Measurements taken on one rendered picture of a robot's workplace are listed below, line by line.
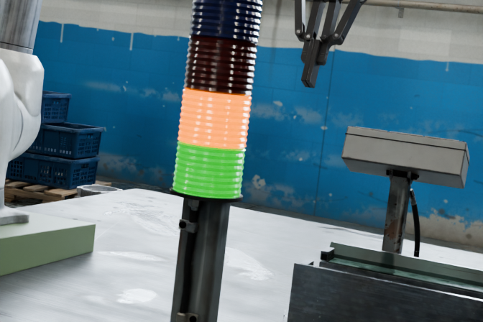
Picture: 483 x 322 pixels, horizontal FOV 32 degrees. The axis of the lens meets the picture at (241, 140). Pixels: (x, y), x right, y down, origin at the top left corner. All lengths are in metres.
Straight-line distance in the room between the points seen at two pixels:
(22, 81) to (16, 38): 0.08
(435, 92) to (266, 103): 1.41
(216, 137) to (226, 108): 0.03
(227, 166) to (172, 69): 6.69
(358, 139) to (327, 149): 5.59
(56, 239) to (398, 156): 0.56
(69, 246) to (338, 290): 0.60
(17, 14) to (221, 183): 0.90
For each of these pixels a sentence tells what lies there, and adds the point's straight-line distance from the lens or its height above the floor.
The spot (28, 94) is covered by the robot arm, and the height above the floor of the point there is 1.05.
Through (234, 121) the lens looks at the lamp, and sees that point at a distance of 0.69.
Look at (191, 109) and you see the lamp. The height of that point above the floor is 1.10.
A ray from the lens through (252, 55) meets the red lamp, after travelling 0.70.
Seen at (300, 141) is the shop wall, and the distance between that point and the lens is 6.87.
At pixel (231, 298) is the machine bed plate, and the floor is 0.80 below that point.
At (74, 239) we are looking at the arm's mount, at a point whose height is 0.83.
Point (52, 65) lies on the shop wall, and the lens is 8.09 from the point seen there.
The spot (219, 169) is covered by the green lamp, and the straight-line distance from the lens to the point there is 0.69.
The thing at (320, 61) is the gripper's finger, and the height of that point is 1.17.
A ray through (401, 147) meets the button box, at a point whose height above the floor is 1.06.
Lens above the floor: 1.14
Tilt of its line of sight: 5 degrees down
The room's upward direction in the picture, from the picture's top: 7 degrees clockwise
